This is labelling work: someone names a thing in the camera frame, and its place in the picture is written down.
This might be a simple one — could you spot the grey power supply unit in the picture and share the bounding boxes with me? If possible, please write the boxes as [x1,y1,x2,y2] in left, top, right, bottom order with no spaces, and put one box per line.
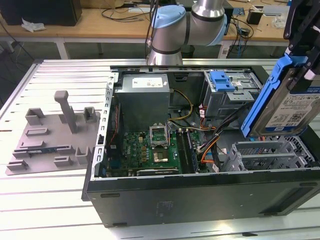
[113,73,171,131]

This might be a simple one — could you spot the small black computer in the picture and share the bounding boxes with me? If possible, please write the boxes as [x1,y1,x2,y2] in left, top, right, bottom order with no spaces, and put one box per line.
[223,0,235,35]

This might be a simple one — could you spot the metal disk bay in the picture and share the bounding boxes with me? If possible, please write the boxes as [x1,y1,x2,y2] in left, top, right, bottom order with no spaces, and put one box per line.
[223,136,315,173]

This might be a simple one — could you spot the metal socket cover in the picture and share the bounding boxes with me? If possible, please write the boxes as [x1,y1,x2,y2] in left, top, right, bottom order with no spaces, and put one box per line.
[149,123,171,148]

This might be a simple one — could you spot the orange data wire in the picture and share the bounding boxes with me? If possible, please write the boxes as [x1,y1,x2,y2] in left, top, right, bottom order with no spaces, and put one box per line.
[199,143,221,166]

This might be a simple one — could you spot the white crumpled plastic bag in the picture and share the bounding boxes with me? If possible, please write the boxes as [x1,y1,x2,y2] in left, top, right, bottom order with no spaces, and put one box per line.
[21,17,47,33]

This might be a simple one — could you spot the green motherboard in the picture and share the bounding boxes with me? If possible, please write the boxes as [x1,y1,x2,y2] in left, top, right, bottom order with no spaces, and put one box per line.
[106,124,208,177]

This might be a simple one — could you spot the metal drive cage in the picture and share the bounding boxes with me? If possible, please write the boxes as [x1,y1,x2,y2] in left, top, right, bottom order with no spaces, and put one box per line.
[201,70,263,126]

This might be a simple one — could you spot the green RAM stick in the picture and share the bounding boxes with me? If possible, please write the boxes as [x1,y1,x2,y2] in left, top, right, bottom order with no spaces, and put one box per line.
[27,149,57,155]

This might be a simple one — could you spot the small black box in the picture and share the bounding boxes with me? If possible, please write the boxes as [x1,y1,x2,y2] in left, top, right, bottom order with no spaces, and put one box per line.
[246,7,265,25]

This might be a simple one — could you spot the large black computer tower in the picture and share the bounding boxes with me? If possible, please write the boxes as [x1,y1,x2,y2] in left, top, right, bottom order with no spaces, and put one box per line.
[0,0,83,27]

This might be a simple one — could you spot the black RAM slot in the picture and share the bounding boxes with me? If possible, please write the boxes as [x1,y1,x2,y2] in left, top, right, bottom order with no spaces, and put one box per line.
[181,129,195,173]
[176,129,189,174]

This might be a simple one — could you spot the blue plastic drive latch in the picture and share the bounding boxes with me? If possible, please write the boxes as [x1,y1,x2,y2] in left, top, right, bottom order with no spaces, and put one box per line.
[209,70,236,92]

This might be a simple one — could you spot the black cable bundle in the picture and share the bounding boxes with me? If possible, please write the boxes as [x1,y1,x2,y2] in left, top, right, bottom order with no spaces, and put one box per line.
[197,102,251,173]

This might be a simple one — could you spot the black open PC case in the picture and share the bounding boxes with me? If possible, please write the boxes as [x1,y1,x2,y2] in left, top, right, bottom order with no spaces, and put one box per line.
[81,64,320,228]

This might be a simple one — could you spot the black bin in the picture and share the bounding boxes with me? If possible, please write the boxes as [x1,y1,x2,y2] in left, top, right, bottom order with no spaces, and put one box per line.
[181,44,195,60]

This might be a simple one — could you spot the yellow power wires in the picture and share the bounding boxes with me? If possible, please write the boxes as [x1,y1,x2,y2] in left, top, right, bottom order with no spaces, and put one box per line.
[167,89,194,122]

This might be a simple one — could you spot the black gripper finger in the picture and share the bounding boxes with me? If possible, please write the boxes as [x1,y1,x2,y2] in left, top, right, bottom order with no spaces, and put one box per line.
[282,0,301,55]
[297,0,320,80]

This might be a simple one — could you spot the grey flat tray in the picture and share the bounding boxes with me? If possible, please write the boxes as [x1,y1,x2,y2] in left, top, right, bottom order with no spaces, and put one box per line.
[263,4,291,17]

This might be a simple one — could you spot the wooden workbench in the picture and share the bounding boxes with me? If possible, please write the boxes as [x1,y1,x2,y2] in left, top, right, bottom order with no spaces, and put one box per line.
[0,0,320,48]

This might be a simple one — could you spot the clear plastic bag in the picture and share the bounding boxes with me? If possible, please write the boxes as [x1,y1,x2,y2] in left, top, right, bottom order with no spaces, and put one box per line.
[272,14,288,28]

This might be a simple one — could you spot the black graphics card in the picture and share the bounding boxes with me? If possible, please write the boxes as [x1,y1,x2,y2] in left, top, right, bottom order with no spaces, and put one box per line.
[136,167,181,176]

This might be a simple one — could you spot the CPU socket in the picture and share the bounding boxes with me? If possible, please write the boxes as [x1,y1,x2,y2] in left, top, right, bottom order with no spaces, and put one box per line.
[152,147,170,163]

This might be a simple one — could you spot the hard disk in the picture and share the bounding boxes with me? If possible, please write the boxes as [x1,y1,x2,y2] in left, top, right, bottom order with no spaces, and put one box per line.
[240,52,320,138]

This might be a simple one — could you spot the black cable with silver plug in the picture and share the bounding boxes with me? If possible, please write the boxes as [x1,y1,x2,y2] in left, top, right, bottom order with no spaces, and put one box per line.
[144,0,161,61]

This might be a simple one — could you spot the grey parts rack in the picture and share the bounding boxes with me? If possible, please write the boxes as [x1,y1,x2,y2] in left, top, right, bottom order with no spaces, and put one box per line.
[4,90,102,176]

